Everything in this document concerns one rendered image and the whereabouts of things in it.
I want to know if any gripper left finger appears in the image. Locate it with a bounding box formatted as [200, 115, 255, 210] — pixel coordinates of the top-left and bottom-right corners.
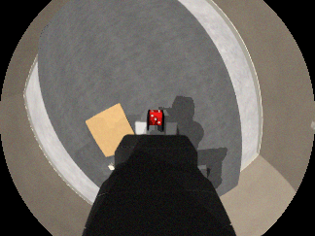
[135, 110, 150, 135]

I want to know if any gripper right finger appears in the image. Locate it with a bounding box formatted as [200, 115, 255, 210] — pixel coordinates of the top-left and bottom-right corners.
[161, 110, 177, 135]

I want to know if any red die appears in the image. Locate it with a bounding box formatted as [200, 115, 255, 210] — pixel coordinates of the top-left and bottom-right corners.
[150, 110, 162, 125]

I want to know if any tan square mat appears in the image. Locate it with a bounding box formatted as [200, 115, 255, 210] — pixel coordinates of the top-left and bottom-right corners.
[86, 103, 135, 157]

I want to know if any white die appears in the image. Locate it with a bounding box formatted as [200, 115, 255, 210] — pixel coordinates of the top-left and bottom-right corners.
[109, 162, 115, 170]

